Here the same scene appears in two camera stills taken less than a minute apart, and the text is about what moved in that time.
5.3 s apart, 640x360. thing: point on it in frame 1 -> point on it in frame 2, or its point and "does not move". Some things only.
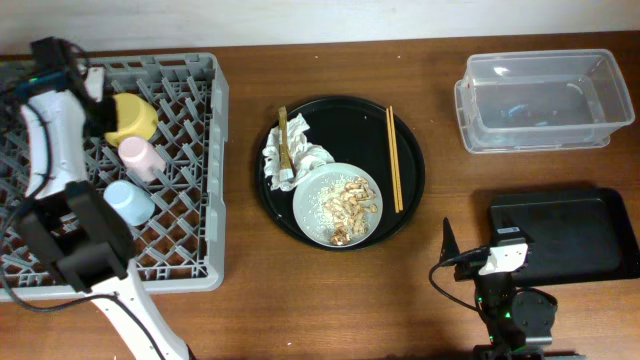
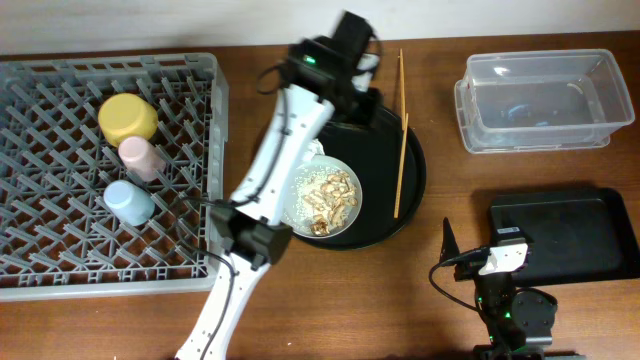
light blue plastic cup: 132,203 does not move
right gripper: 450,247 does not move
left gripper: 111,123 -> 376,102
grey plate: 304,190 -> 322,197
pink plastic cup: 141,158 does not move
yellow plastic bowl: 135,117 does not move
